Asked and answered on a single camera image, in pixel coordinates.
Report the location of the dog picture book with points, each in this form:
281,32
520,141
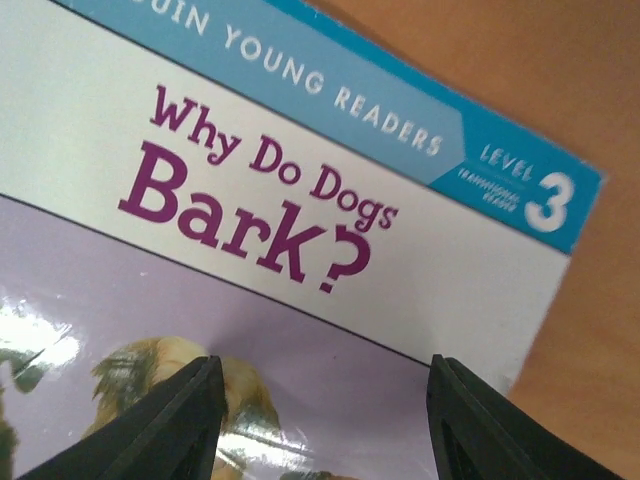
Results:
251,180

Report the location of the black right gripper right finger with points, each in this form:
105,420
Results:
476,433

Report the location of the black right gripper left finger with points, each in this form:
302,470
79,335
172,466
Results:
171,433

